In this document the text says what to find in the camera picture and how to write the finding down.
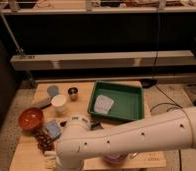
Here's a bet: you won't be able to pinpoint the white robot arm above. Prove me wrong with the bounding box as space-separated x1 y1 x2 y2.
56 107 196 171

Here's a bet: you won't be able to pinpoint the white cup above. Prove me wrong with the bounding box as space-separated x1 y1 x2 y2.
51 95 67 113

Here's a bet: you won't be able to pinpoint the small dark box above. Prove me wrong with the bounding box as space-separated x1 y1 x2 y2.
91 121 102 130

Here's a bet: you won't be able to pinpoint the black floor cables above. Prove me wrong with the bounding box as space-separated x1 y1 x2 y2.
149 84 185 114

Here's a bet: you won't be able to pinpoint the blue grey cup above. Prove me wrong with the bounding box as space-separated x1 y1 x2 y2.
47 85 59 98

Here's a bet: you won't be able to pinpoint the green plastic tray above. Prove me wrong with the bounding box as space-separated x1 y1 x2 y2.
87 81 144 122

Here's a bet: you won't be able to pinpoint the blue sponge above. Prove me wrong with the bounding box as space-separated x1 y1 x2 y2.
44 120 61 140

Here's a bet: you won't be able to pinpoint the dark spatula handle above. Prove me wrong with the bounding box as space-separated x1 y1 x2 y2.
32 99 51 109

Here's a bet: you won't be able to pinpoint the metal shelf rack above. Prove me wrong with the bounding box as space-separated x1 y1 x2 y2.
0 0 196 82

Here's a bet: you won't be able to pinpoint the dark grape bunch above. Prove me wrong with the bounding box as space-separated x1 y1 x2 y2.
35 131 54 152

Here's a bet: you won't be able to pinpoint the red bowl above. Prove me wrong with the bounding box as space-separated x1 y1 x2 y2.
18 107 43 131

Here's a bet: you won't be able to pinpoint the small dark metal cup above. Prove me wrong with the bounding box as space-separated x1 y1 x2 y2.
68 87 78 101

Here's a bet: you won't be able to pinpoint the black handled knife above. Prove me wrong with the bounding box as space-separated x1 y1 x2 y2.
60 121 68 127

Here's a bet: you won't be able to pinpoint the purple bowl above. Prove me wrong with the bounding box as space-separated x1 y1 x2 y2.
103 154 127 164

